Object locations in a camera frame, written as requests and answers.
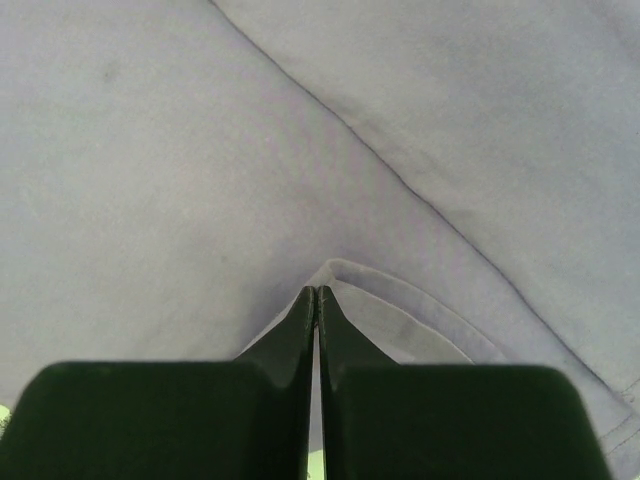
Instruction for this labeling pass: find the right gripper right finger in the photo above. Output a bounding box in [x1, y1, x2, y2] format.
[317, 286, 611, 479]

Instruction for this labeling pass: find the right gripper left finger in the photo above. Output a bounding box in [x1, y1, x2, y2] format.
[1, 287, 315, 479]

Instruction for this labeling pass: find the purple t shirt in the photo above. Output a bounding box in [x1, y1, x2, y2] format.
[1, 1, 639, 479]

